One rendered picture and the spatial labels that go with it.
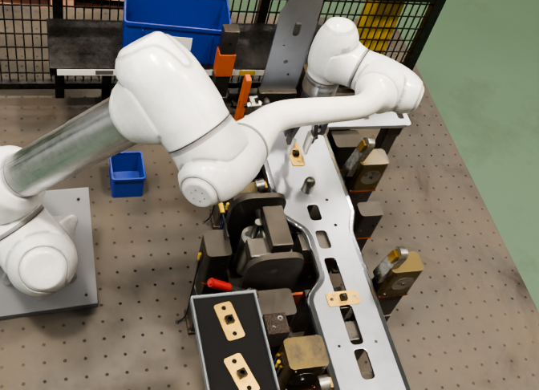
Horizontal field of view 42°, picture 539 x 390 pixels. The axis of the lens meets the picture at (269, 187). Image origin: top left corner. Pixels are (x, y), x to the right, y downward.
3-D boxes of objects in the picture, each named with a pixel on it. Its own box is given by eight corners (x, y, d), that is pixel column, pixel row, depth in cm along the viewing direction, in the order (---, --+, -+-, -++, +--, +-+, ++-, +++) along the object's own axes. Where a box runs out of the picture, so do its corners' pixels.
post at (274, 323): (254, 405, 180) (290, 331, 150) (236, 408, 178) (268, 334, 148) (250, 387, 183) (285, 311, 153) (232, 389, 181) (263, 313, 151)
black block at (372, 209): (362, 272, 214) (394, 214, 192) (332, 274, 211) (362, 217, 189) (356, 257, 217) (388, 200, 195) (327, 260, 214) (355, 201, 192)
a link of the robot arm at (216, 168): (283, 160, 132) (245, 99, 128) (240, 213, 118) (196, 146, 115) (233, 180, 140) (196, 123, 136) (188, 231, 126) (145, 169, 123)
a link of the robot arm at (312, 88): (346, 86, 173) (339, 103, 178) (335, 61, 178) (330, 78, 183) (312, 86, 170) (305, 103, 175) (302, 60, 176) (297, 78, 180)
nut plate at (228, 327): (245, 336, 140) (246, 333, 139) (228, 342, 139) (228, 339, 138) (229, 301, 145) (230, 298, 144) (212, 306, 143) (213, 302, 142)
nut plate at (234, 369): (260, 389, 134) (261, 387, 133) (243, 397, 132) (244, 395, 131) (239, 352, 138) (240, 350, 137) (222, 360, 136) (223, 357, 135)
